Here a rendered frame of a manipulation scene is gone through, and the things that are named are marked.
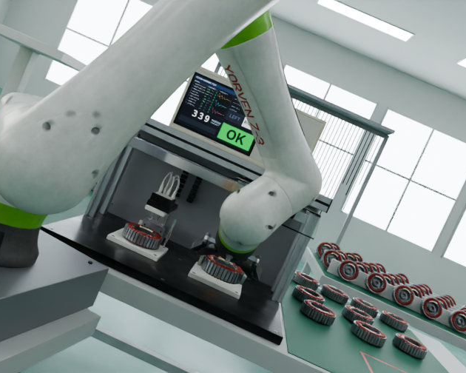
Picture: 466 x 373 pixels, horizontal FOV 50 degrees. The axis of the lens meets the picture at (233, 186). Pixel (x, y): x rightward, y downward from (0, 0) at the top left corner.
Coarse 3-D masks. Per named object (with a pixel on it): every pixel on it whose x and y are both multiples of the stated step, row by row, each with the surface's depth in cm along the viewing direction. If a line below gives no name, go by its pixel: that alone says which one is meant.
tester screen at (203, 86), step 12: (192, 84) 152; (204, 84) 151; (216, 84) 151; (192, 96) 152; (204, 96) 152; (216, 96) 151; (228, 96) 151; (192, 108) 152; (204, 108) 152; (216, 108) 151; (228, 108) 151; (240, 108) 151; (180, 120) 152; (216, 120) 152; (228, 120) 151; (204, 132) 152; (216, 132) 152
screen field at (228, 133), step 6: (222, 126) 152; (228, 126) 151; (222, 132) 152; (228, 132) 151; (234, 132) 151; (240, 132) 151; (246, 132) 151; (222, 138) 152; (228, 138) 152; (234, 138) 151; (240, 138) 151; (246, 138) 151; (252, 138) 151; (234, 144) 152; (240, 144) 151; (246, 144) 151; (246, 150) 151
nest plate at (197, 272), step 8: (192, 272) 134; (200, 272) 138; (200, 280) 133; (208, 280) 133; (216, 280) 136; (216, 288) 133; (224, 288) 133; (232, 288) 136; (240, 288) 140; (232, 296) 133
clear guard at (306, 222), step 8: (240, 176) 149; (232, 184) 127; (240, 184) 128; (232, 192) 125; (304, 208) 128; (296, 216) 126; (304, 216) 126; (312, 216) 127; (320, 216) 128; (288, 224) 124; (296, 224) 124; (304, 224) 125; (312, 224) 125; (304, 232) 123; (312, 232) 124
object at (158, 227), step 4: (144, 220) 153; (148, 220) 154; (152, 220) 157; (144, 224) 153; (148, 224) 153; (152, 224) 153; (156, 224) 153; (160, 224) 155; (152, 228) 153; (156, 228) 153; (160, 228) 153; (164, 228) 153; (160, 232) 153; (164, 232) 154; (164, 236) 158
